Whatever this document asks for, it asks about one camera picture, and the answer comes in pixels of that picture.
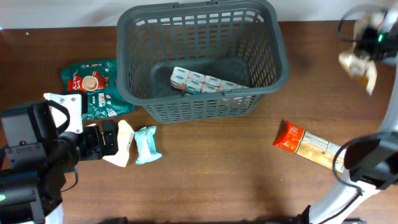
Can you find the orange spaghetti packet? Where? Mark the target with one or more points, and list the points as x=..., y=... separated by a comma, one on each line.
x=301, y=142

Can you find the mint green snack packet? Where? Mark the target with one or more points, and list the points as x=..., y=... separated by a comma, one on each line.
x=146, y=148

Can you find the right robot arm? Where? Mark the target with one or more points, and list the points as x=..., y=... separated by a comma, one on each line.
x=370, y=163

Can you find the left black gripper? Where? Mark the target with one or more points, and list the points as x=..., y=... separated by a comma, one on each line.
x=109, y=137

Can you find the dark grey plastic basket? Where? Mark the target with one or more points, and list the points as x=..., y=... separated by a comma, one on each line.
x=237, y=41

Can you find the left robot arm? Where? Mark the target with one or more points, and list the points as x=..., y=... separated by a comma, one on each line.
x=41, y=151

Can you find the green Nescafe coffee bag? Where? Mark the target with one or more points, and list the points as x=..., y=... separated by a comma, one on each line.
x=97, y=79

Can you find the brown white pastry bag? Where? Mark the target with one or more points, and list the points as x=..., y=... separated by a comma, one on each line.
x=360, y=69

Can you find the Kleenex tissue multipack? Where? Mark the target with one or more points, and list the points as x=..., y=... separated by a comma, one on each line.
x=198, y=83

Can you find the beige crumpled snack bag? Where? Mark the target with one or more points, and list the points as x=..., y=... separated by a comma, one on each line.
x=125, y=136

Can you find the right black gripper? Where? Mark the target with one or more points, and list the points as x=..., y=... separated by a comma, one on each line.
x=367, y=45

